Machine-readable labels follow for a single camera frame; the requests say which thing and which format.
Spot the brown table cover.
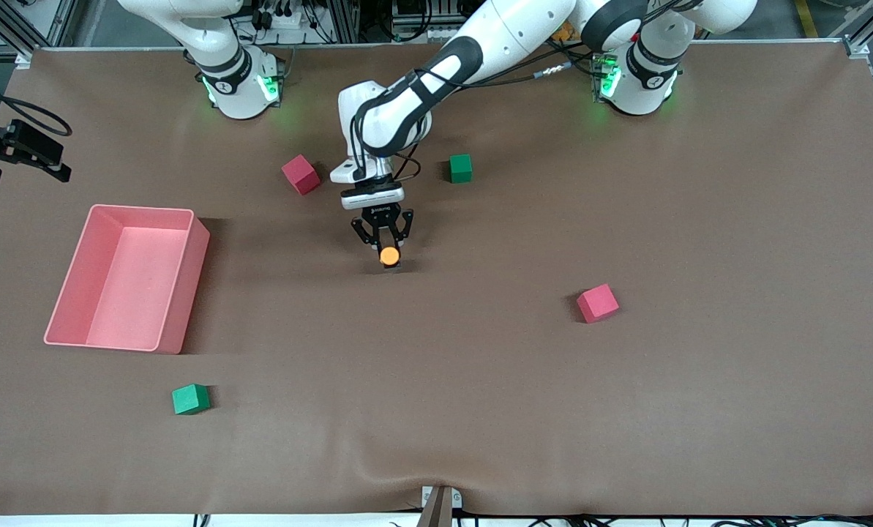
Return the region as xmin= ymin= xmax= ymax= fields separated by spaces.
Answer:
xmin=0 ymin=40 xmax=873 ymax=517

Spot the white terminal block row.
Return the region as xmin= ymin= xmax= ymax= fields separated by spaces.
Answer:
xmin=392 ymin=26 xmax=473 ymax=42

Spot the black cable bundle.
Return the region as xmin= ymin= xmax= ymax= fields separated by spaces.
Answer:
xmin=454 ymin=512 xmax=873 ymax=527

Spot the pink plastic bin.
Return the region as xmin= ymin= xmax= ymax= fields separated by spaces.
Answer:
xmin=44 ymin=204 xmax=211 ymax=355

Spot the white power strip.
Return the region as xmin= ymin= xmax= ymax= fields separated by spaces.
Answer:
xmin=257 ymin=4 xmax=312 ymax=30

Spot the brown camera stand post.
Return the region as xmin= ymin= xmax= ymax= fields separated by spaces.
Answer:
xmin=416 ymin=485 xmax=463 ymax=527

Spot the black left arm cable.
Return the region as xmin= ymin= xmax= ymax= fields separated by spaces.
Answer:
xmin=347 ymin=62 xmax=605 ymax=184

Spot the pink cube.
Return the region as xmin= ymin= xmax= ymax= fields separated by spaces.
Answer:
xmin=281 ymin=154 xmax=321 ymax=195
xmin=576 ymin=284 xmax=620 ymax=324

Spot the orange packaged goods pile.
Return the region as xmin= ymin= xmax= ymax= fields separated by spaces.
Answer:
xmin=551 ymin=18 xmax=591 ymax=42

